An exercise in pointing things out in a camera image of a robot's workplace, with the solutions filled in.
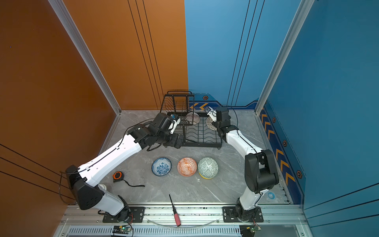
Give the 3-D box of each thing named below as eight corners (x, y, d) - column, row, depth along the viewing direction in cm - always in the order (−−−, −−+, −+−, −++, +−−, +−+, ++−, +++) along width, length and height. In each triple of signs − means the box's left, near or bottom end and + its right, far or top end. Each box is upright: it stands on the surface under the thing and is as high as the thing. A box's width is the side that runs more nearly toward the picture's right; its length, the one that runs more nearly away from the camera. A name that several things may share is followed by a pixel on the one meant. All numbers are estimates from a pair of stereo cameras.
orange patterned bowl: (177, 177, 87) (176, 174, 84) (178, 160, 94) (177, 157, 91) (197, 176, 87) (197, 174, 84) (196, 160, 94) (197, 157, 91)
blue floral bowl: (151, 176, 88) (149, 173, 84) (154, 160, 94) (153, 157, 91) (170, 176, 88) (169, 173, 84) (172, 160, 94) (171, 157, 91)
